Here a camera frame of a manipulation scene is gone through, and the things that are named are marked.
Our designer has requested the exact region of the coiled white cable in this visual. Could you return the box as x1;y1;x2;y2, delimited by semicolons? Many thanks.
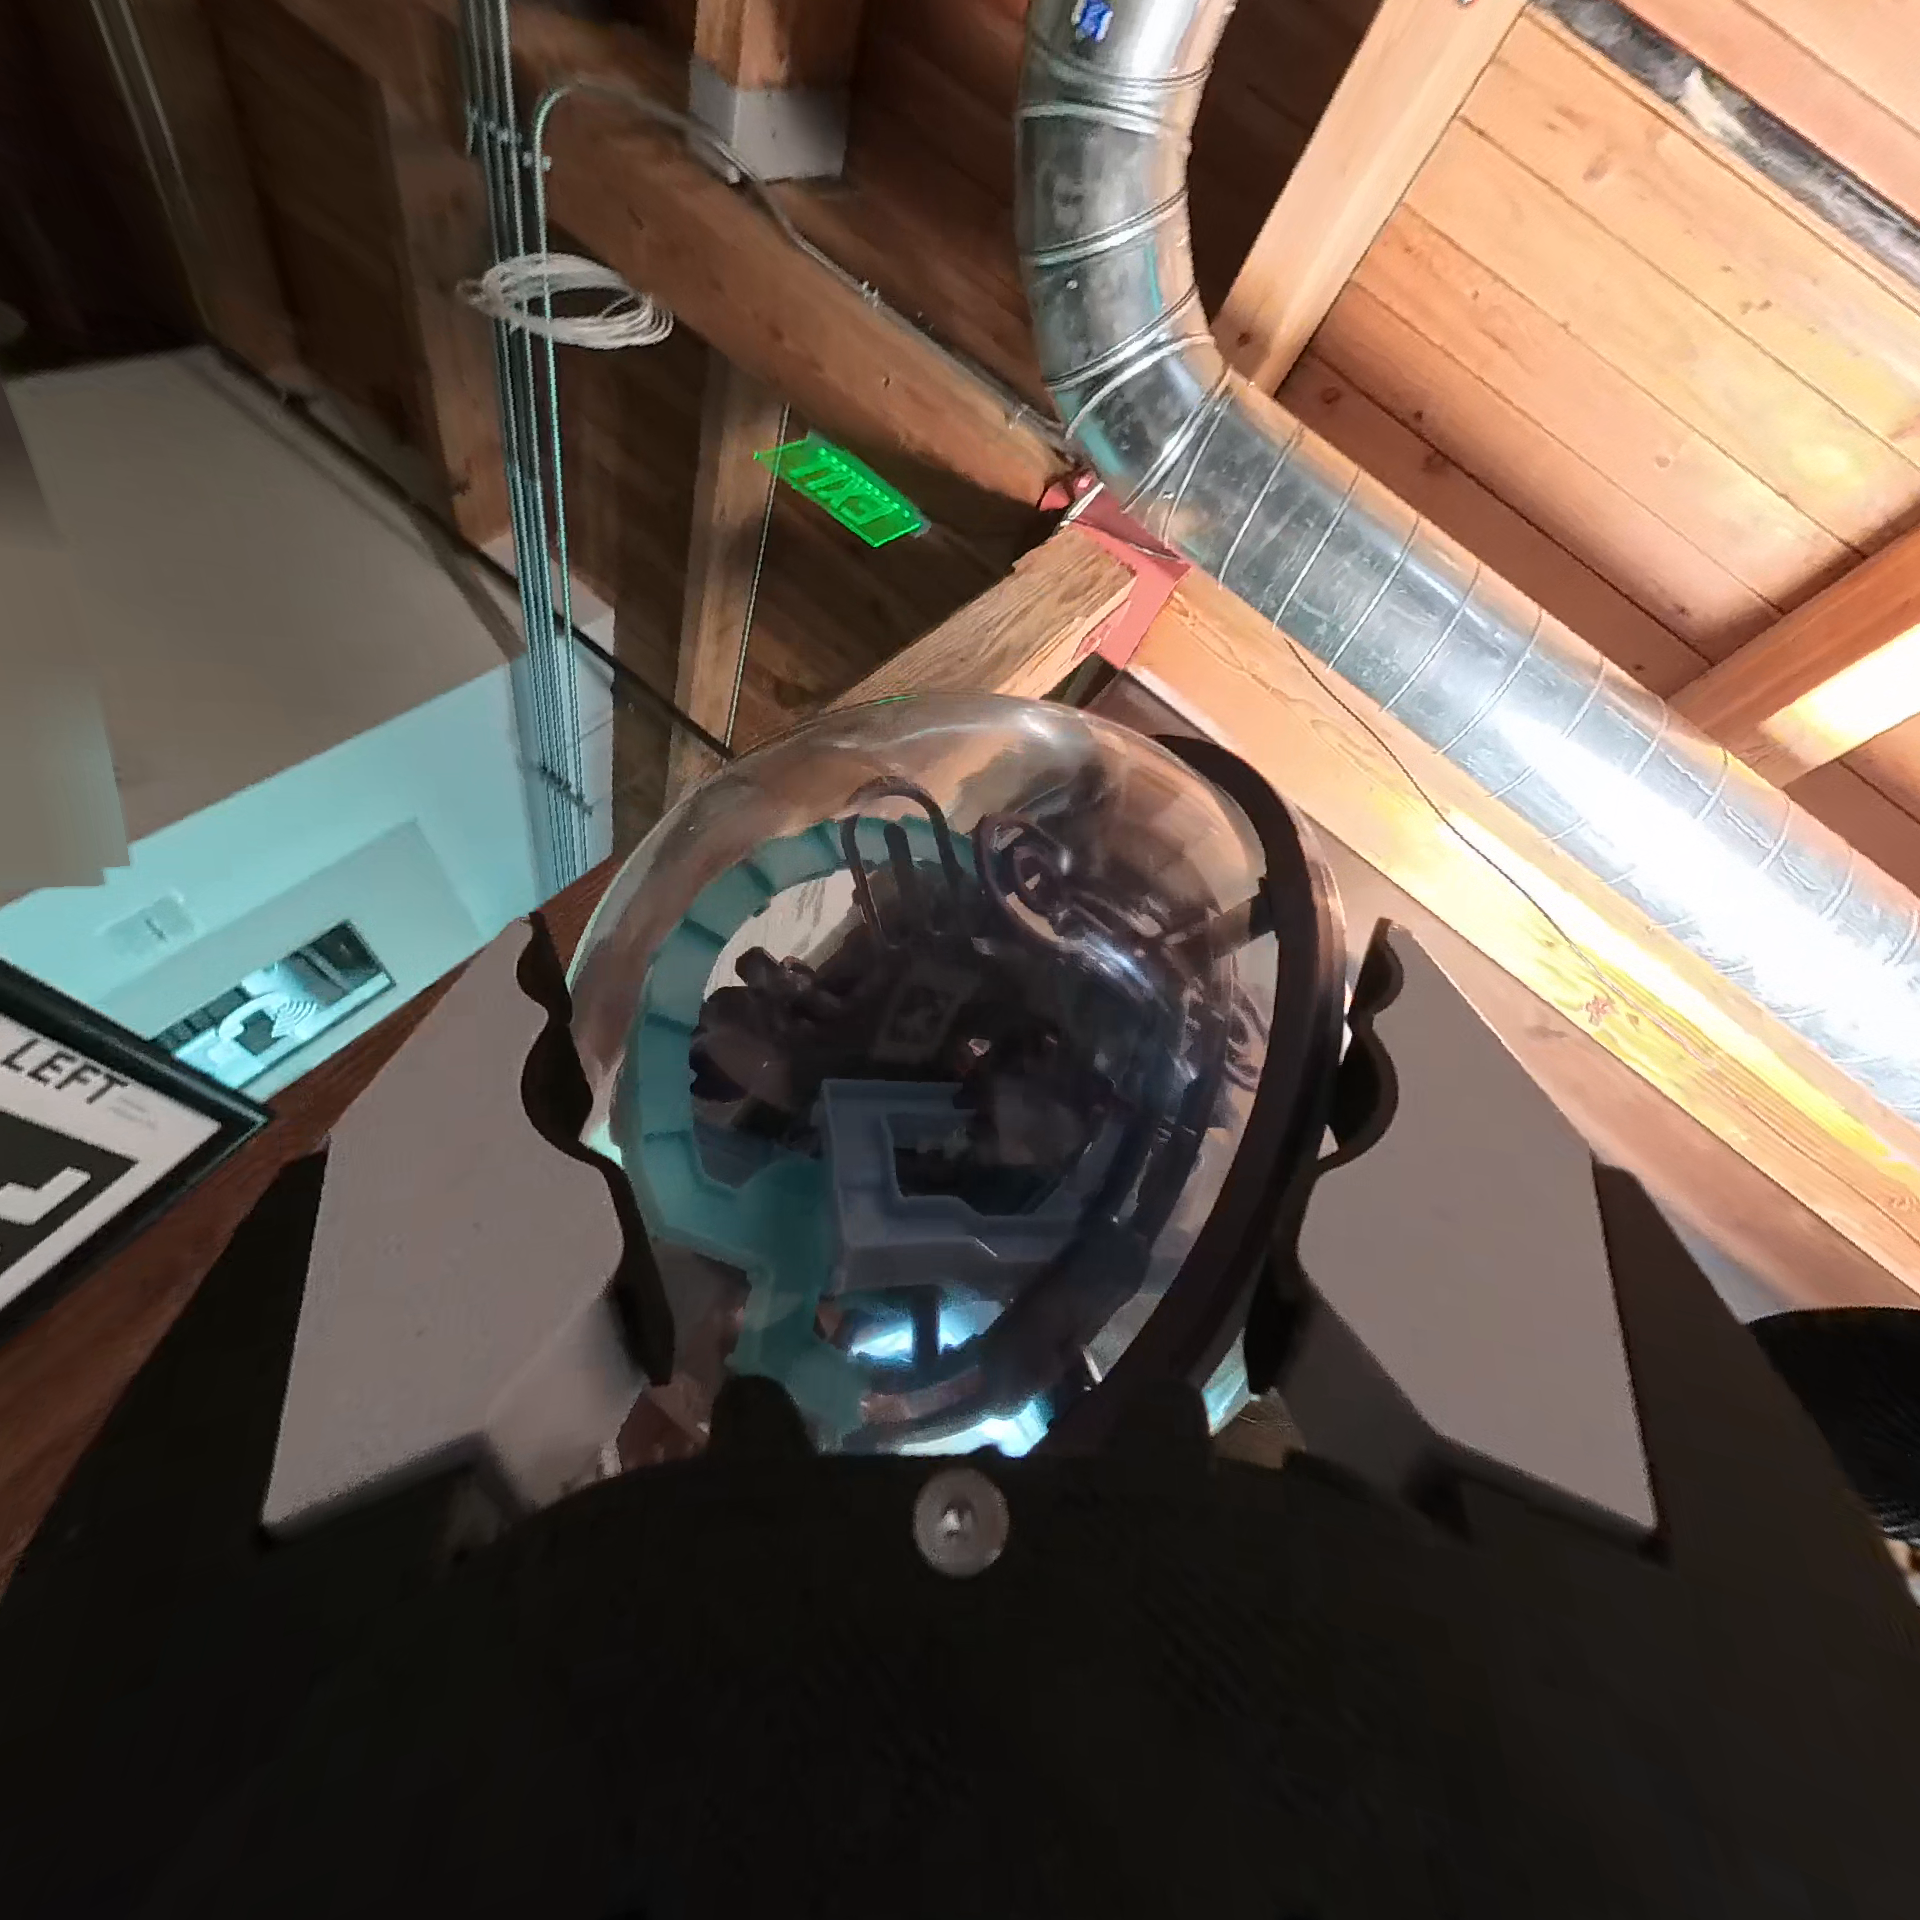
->
458;251;677;352

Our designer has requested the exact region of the grey conduit bundle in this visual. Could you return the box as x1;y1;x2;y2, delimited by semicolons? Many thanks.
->
458;0;594;902

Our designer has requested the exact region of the grey junction box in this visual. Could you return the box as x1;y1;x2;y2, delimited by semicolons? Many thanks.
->
686;55;850;185

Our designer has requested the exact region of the green exit sign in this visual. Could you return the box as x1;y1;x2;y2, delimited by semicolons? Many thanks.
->
754;430;929;548

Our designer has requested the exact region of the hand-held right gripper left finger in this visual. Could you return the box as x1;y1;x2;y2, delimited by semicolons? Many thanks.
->
260;913;678;1530

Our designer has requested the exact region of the thin yellow cable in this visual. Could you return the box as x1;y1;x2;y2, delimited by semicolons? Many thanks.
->
1289;635;1595;964

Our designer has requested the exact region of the framed black white tag sign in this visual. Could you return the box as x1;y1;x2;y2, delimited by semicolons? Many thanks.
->
0;961;272;1334

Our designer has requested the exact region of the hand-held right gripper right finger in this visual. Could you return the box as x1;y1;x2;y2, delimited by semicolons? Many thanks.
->
1245;922;1664;1549

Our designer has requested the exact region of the clear plastic maze ball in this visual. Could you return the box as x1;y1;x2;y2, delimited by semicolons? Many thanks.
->
568;691;1347;1459

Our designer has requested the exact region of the red beam bracket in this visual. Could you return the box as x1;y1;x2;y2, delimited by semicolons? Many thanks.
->
1037;474;1196;669

